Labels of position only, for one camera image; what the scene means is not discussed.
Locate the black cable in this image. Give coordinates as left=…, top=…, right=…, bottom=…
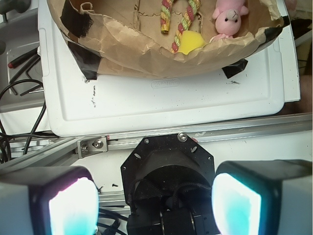
left=0, top=79, right=47, bottom=164

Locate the black tape piece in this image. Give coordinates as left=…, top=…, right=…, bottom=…
left=67, top=41, right=101, bottom=80
left=222, top=59, right=248, bottom=79

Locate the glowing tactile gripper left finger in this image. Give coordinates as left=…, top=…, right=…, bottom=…
left=0, top=166, right=99, bottom=235

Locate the metal corner bracket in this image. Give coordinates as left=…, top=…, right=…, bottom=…
left=76, top=136, right=108, bottom=159

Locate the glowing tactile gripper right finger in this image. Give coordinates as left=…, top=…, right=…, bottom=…
left=212, top=160, right=313, bottom=235

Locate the pink plush pig toy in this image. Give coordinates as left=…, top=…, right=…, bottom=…
left=210, top=0, right=249, bottom=42

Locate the colourful twisted rope toy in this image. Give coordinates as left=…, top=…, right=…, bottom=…
left=160, top=0, right=175, bottom=34

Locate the black tape piece right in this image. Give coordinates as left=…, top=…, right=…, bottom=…
left=222, top=59, right=248, bottom=79

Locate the black hex key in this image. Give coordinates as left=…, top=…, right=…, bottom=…
left=9, top=54, right=44, bottom=96

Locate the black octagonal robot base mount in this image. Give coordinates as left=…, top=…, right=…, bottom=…
left=121, top=137, right=219, bottom=235

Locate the black tape piece left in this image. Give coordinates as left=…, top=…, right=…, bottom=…
left=67, top=41, right=101, bottom=80

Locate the aluminium extrusion rail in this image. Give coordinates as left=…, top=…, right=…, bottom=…
left=1, top=113, right=313, bottom=168

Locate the red handled screwdriver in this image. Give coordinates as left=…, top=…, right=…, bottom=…
left=8, top=50, right=37, bottom=69

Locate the yellow foam sponge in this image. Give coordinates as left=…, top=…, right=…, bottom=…
left=178, top=30, right=206, bottom=55

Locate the white plastic bin lid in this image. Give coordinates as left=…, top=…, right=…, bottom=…
left=38, top=0, right=300, bottom=137

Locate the brown paper bag liner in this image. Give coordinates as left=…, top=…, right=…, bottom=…
left=46, top=0, right=291, bottom=78

